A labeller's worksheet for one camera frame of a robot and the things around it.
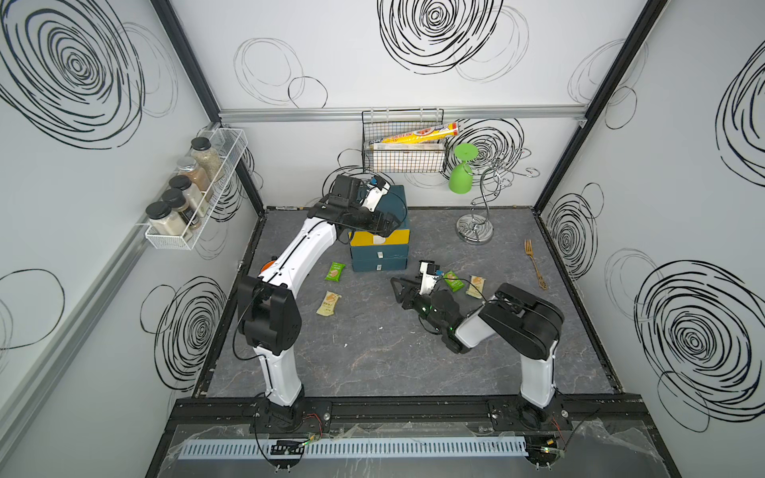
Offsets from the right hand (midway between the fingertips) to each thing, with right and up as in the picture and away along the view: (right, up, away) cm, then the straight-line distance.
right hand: (396, 280), depth 87 cm
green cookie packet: (+26, -3, +9) cm, 28 cm away
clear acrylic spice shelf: (-58, +46, +17) cm, 76 cm away
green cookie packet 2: (-21, -8, +6) cm, 24 cm away
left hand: (-3, +19, -2) cm, 19 cm away
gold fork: (+50, +8, +21) cm, 55 cm away
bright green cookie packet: (-21, +1, +14) cm, 25 cm away
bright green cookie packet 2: (+19, -2, +11) cm, 23 cm away
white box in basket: (+3, +36, 0) cm, 37 cm away
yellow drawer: (-9, +13, 0) cm, 16 cm away
